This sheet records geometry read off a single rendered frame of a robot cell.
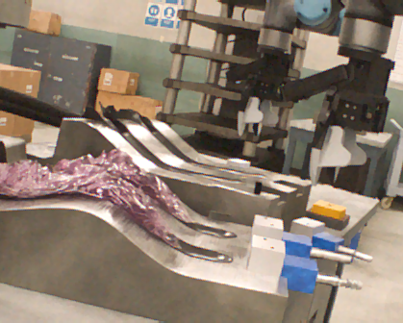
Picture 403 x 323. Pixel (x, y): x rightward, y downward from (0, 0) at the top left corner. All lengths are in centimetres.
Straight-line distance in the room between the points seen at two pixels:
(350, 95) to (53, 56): 738
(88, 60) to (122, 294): 734
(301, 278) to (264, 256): 5
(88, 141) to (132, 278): 43
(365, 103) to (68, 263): 49
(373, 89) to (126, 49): 743
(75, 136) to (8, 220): 41
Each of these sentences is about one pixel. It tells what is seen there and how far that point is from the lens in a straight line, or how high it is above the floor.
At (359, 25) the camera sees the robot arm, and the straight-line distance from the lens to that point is 93.
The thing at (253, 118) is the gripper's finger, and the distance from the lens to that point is 144.
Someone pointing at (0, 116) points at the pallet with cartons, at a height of 34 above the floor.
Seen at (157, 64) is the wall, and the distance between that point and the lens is 809.
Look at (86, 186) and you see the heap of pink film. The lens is 68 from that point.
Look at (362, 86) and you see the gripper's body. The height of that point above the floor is 108.
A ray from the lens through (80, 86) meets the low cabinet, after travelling 798.
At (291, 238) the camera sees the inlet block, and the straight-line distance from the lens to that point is 80.
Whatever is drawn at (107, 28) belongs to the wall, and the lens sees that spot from 845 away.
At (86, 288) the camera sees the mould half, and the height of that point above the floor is 82.
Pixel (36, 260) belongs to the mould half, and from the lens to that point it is 66.
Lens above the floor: 105
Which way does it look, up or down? 12 degrees down
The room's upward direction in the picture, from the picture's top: 12 degrees clockwise
